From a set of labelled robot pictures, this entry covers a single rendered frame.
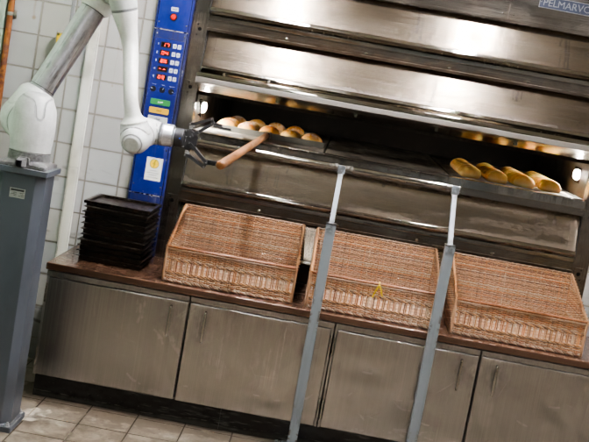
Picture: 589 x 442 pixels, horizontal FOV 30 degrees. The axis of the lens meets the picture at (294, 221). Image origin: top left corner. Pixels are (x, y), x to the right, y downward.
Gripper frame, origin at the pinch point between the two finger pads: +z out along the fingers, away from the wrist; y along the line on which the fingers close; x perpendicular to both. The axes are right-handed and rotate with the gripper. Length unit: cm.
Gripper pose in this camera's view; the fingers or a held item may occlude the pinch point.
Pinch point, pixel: (225, 146)
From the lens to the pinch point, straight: 432.9
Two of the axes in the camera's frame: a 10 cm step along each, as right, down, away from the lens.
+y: -1.8, 9.7, 1.3
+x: -0.6, 1.2, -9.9
